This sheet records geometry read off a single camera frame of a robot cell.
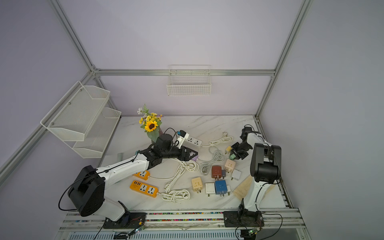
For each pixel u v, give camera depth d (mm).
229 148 983
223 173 875
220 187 798
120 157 946
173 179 849
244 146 812
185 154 702
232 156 927
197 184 800
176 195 782
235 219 733
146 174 861
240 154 863
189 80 939
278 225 733
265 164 521
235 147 878
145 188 817
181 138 732
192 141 1012
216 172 855
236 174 881
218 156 959
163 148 649
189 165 904
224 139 1038
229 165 878
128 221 701
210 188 819
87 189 430
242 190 842
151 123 820
